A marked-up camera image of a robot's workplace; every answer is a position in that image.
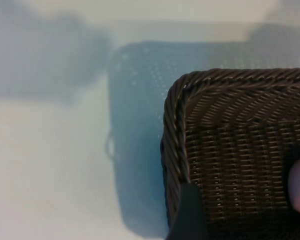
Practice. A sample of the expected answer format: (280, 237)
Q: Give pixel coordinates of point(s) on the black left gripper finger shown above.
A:
(190, 217)

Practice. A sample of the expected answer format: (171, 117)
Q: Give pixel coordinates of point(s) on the dark brown wicker basket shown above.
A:
(240, 150)

